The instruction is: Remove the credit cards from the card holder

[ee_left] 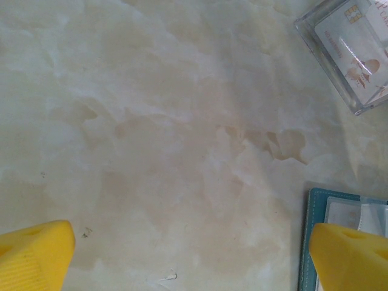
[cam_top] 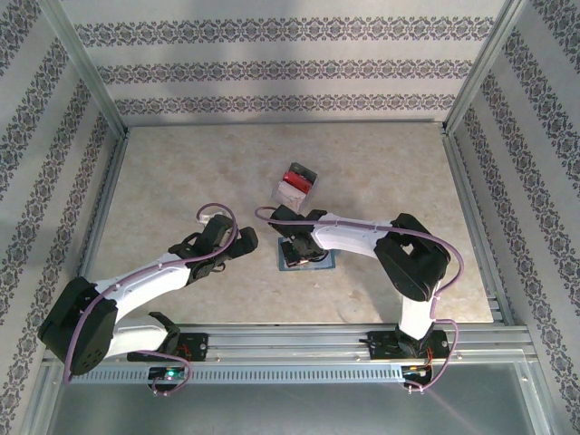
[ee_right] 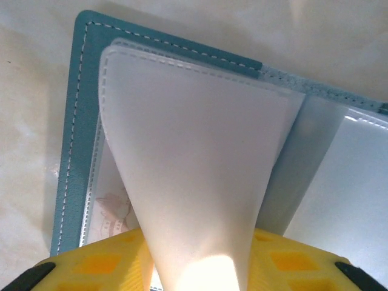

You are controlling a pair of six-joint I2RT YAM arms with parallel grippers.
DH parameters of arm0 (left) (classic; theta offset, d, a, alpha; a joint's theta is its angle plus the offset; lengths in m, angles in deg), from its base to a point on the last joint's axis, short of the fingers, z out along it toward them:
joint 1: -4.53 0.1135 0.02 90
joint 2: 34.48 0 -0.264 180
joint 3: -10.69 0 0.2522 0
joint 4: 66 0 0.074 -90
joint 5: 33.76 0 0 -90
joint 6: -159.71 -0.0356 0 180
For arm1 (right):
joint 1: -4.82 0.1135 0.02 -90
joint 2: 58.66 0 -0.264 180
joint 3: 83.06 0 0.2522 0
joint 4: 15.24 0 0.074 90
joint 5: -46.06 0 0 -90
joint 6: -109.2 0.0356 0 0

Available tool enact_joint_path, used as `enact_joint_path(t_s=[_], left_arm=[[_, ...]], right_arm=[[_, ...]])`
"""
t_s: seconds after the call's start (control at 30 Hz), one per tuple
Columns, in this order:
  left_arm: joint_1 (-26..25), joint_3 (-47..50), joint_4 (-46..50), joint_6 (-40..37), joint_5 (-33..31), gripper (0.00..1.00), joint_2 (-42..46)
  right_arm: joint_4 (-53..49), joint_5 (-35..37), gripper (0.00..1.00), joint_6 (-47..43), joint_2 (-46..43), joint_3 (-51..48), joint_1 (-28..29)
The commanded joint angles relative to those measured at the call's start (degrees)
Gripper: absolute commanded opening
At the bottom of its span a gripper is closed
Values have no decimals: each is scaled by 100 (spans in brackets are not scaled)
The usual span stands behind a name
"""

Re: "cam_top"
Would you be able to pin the blue card holder wallet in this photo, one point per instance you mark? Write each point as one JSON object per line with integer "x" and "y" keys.
{"x": 328, "y": 263}

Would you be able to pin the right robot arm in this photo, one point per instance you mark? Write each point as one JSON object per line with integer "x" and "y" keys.
{"x": 349, "y": 235}

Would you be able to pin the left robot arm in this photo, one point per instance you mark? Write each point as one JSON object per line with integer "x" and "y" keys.
{"x": 140, "y": 283}

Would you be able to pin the white card stack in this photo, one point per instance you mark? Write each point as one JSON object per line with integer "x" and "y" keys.
{"x": 287, "y": 196}

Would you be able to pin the clear acrylic card stand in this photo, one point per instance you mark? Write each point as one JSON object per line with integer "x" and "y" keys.
{"x": 312, "y": 192}

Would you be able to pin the red card stack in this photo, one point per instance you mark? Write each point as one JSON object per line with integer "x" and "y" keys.
{"x": 296, "y": 181}

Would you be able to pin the black card stack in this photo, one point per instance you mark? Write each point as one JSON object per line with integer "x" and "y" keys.
{"x": 304, "y": 169}

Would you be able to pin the grey metal sheet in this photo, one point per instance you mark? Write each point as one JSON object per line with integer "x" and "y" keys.
{"x": 290, "y": 410}

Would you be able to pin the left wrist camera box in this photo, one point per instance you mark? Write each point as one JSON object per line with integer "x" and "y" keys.
{"x": 207, "y": 220}

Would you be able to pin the aluminium mounting rail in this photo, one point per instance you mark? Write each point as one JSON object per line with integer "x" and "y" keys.
{"x": 290, "y": 344}

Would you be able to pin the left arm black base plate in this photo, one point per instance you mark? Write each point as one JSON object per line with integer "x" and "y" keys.
{"x": 199, "y": 346}

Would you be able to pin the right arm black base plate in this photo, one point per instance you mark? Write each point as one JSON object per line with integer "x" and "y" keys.
{"x": 380, "y": 346}

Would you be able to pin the aluminium side rail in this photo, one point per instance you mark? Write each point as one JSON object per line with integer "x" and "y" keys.
{"x": 471, "y": 204}

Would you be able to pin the aluminium frame post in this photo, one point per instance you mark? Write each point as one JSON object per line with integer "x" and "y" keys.
{"x": 84, "y": 63}
{"x": 484, "y": 63}

